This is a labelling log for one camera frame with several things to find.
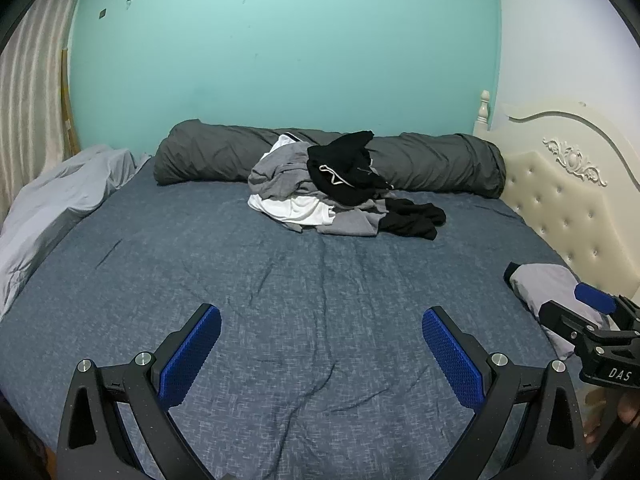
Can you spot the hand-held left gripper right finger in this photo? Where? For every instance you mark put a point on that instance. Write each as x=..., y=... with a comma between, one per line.
x=452, y=360

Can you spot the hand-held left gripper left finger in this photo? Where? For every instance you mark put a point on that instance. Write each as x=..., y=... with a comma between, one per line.
x=192, y=355

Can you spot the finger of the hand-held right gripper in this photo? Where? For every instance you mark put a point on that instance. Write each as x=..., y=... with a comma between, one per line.
x=560, y=317
x=592, y=296

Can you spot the black sweater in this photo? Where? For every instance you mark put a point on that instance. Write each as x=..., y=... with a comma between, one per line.
x=345, y=165

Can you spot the pile of grey white clothes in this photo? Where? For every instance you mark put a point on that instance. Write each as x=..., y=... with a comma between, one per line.
x=285, y=175

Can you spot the folded light grey garment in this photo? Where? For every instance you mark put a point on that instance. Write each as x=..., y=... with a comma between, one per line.
x=540, y=285

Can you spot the cream tufted headboard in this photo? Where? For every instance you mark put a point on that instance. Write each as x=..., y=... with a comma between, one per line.
x=565, y=210

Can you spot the bed with blue sheet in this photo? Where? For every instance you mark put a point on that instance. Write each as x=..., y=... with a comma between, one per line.
x=300, y=310

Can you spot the small black garment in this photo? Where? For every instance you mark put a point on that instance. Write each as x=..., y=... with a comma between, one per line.
x=412, y=220

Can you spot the white garment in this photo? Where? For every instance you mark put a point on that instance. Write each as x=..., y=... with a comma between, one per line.
x=295, y=210

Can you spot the dark grey rolled duvet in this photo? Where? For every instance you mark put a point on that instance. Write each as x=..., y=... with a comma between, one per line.
x=210, y=155

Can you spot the light grey blanket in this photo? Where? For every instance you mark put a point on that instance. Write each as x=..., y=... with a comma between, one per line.
x=60, y=195

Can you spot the wooden pole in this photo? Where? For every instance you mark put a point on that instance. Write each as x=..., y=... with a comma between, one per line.
x=67, y=105

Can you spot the striped curtain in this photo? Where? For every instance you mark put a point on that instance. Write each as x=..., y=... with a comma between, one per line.
x=30, y=110

